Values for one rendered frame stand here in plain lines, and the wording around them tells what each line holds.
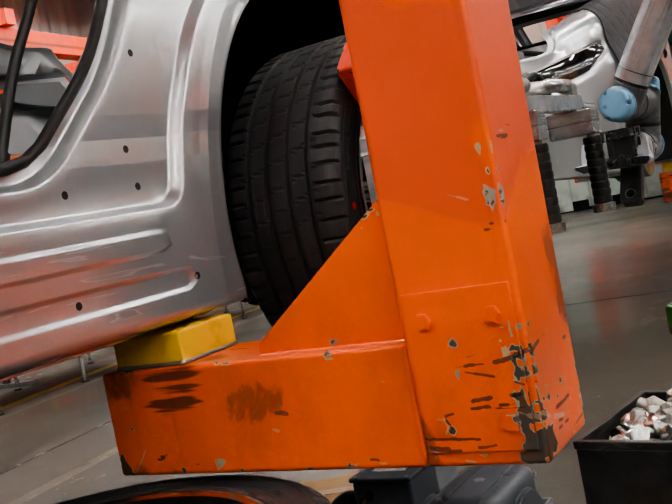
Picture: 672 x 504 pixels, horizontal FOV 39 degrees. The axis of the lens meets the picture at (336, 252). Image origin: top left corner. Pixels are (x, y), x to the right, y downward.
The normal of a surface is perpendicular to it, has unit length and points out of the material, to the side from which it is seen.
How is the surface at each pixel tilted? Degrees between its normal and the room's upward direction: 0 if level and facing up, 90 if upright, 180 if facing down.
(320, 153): 72
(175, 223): 90
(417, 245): 90
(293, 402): 90
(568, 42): 85
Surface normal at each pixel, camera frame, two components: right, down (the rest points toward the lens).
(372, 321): -0.49, 0.15
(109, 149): 0.85, -0.14
